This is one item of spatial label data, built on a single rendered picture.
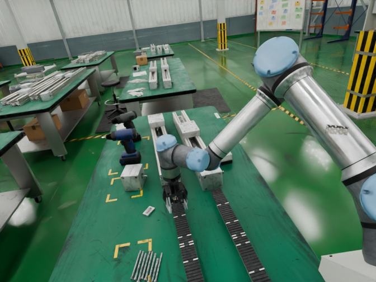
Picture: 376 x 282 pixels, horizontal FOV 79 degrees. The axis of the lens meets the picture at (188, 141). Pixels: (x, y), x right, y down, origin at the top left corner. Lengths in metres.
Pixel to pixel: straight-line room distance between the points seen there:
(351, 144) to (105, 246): 0.88
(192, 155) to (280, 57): 0.37
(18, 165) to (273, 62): 2.40
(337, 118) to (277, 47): 0.24
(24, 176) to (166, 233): 1.96
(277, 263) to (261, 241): 0.09
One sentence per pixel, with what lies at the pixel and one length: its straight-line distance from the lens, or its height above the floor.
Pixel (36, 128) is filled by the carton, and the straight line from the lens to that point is 3.81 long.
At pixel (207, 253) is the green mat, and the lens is 0.91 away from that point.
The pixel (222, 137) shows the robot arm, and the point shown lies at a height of 1.13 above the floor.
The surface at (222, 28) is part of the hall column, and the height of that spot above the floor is 0.90.
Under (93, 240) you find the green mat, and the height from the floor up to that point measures 0.78.
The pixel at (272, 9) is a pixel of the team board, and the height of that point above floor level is 1.44.
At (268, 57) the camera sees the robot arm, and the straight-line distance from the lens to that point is 0.68.
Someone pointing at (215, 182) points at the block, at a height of 0.82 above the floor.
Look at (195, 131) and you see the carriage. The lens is 1.41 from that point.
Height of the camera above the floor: 1.53
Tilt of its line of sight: 29 degrees down
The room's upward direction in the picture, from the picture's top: 7 degrees counter-clockwise
